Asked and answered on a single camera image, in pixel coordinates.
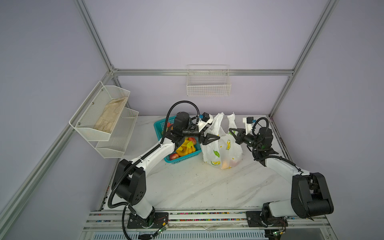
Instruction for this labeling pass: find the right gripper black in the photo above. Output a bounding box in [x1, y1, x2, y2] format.
[228, 128, 261, 151]

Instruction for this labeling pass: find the white plastic bag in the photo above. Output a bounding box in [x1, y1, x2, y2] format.
[202, 113, 243, 170]

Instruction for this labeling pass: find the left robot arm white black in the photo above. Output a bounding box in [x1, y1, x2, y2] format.
[107, 101, 220, 219]

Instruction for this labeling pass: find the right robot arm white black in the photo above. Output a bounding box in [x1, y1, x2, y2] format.
[229, 117, 334, 226]

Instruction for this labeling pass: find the red fake apple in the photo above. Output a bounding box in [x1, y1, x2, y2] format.
[170, 153, 180, 161]

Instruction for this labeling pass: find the yellow banana bunch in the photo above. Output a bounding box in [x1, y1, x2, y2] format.
[176, 138, 197, 157]

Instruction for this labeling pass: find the teal plastic basket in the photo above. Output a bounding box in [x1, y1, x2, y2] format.
[154, 119, 202, 164]

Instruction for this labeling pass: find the lower white mesh shelf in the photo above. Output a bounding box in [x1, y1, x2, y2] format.
[95, 108, 139, 159]

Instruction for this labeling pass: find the white mesh shelf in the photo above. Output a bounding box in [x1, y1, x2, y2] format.
[69, 82, 130, 142]
[95, 108, 139, 159]

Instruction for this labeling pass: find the beige cloth in shelf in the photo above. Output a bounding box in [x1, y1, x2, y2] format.
[94, 97, 128, 134]

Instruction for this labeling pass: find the upper white mesh shelf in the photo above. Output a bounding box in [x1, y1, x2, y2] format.
[69, 82, 130, 142]

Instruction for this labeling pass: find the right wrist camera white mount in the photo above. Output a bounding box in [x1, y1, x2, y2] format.
[243, 117, 255, 135]

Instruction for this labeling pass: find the white wire wall basket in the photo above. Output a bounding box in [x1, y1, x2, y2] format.
[187, 65, 232, 97]

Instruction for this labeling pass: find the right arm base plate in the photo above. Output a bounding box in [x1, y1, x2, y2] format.
[246, 211, 288, 228]

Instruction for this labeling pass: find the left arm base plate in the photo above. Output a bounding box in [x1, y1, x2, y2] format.
[126, 212, 169, 229]

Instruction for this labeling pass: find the aluminium frame rail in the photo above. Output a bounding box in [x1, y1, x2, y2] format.
[113, 69, 295, 76]

